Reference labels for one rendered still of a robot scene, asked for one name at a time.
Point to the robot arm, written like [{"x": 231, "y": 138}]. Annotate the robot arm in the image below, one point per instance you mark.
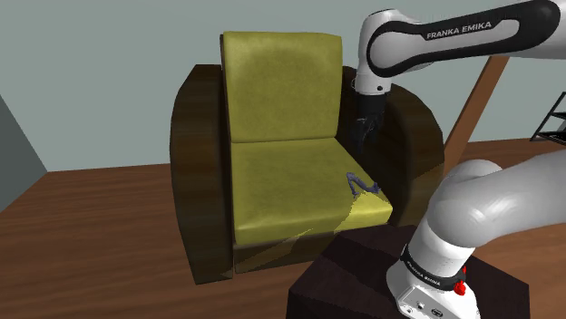
[{"x": 464, "y": 207}]

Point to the yellow and brown armchair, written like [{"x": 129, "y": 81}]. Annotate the yellow and brown armchair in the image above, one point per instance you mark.
[{"x": 283, "y": 176}]

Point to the small blue curved object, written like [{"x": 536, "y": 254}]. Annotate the small blue curved object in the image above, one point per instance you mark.
[{"x": 356, "y": 184}]

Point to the black shelf rack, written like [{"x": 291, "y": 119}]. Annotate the black shelf rack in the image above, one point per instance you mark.
[{"x": 555, "y": 123}]

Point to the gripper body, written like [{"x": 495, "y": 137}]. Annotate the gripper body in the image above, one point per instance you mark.
[{"x": 369, "y": 105}]

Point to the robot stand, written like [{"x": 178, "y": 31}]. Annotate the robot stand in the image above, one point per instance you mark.
[{"x": 353, "y": 274}]

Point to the brown wooden beam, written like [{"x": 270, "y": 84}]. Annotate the brown wooden beam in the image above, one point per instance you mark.
[{"x": 475, "y": 101}]

